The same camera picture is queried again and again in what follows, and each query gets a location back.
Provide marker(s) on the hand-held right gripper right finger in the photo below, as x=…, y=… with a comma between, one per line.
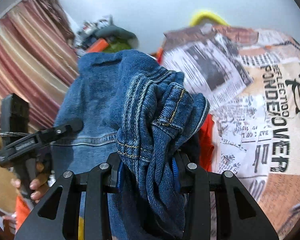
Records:
x=175, y=170

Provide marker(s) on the yellow cloth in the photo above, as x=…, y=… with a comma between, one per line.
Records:
x=81, y=228

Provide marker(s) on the yellow curved object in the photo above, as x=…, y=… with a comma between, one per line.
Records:
x=205, y=15

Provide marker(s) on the striped curtain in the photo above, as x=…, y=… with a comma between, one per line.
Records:
x=27, y=55

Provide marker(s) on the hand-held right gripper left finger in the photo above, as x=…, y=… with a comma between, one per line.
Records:
x=119, y=180

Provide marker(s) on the orange cloth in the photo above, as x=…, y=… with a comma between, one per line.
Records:
x=207, y=142
x=23, y=212

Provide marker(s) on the pile of clutter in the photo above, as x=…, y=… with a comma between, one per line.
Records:
x=90, y=30

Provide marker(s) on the green cloth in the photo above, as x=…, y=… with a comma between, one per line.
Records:
x=117, y=47

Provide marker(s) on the newspaper print blanket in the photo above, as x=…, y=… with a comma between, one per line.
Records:
x=240, y=105

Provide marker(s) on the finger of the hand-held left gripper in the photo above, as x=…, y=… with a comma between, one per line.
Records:
x=67, y=127

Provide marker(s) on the orange box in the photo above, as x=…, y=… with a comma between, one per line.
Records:
x=98, y=45

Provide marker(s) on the person's left hand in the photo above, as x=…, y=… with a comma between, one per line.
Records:
x=38, y=186

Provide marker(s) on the blue denim jeans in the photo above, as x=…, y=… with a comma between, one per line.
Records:
x=97, y=100

